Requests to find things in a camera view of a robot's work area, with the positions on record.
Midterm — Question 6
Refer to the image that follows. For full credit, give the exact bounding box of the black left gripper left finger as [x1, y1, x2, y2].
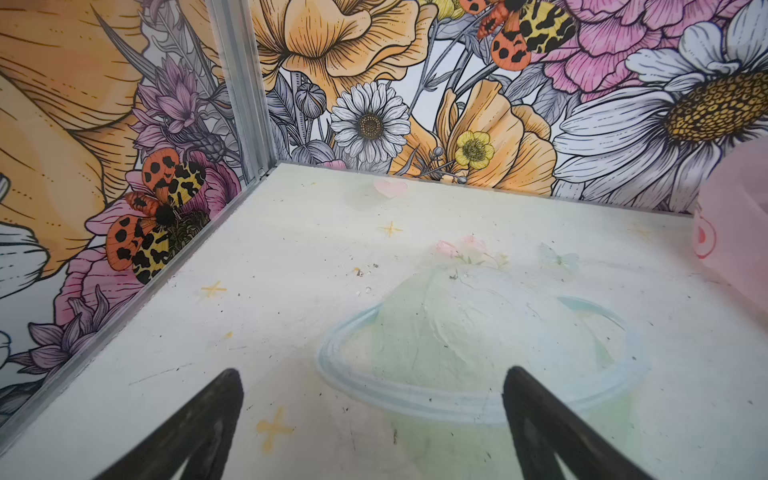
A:
[97, 368, 244, 479]

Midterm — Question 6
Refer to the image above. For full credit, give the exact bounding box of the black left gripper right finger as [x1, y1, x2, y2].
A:
[502, 366, 650, 479]

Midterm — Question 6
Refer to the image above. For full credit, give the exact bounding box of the pink plastic bag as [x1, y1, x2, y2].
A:
[693, 138, 767, 310]

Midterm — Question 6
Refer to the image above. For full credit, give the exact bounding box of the aluminium corner post left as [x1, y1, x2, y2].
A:
[207, 0, 275, 184]

